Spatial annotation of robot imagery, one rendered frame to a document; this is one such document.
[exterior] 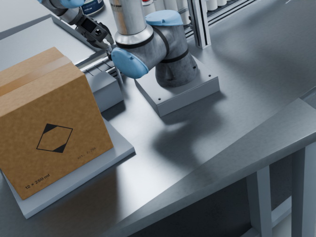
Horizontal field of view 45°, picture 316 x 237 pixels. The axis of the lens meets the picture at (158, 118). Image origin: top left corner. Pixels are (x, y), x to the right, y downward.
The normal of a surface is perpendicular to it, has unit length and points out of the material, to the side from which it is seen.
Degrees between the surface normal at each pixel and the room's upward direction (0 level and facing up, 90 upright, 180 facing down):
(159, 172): 0
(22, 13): 90
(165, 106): 90
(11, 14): 90
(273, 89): 0
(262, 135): 0
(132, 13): 94
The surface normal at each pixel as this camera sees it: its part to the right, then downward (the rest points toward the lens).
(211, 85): 0.39, 0.51
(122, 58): -0.59, 0.69
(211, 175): -0.21, -0.75
